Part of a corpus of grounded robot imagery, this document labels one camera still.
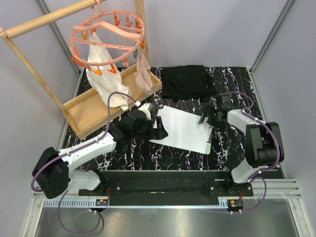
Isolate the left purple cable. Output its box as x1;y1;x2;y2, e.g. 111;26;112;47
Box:
30;91;141;234

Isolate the purple cable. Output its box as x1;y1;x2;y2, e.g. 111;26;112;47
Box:
30;91;141;234
209;91;282;214

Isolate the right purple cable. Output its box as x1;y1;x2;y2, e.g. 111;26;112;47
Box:
209;91;282;214

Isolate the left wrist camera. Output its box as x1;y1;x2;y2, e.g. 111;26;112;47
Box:
138;103;154;120

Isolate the white paper sheet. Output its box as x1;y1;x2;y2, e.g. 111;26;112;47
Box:
151;106;210;154

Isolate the green clipboard folder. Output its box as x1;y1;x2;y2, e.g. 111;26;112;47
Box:
205;126;213;155

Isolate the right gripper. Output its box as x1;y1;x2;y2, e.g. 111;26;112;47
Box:
198;104;227;133

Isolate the white hanging cloth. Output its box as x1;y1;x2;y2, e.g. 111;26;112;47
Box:
86;45;131;111

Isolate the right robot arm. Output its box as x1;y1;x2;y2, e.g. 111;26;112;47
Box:
198;92;284;196

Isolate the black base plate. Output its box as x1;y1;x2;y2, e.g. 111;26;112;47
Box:
79;170;253;208

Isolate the black marble mat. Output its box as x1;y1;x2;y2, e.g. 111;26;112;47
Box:
57;66;266;171

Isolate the wooden rack with tray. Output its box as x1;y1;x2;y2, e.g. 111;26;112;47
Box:
0;0;162;139

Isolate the pink round clip hanger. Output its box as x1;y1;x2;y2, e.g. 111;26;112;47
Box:
69;0;146;75

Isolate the pink hanging cloth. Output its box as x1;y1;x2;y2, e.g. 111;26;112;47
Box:
133;50;153;94

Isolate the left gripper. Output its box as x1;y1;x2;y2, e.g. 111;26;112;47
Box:
132;117;168;140

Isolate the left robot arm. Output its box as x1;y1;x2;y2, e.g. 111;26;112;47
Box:
31;103;168;199

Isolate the black folded cloth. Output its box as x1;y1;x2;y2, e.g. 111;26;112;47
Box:
161;65;217;101

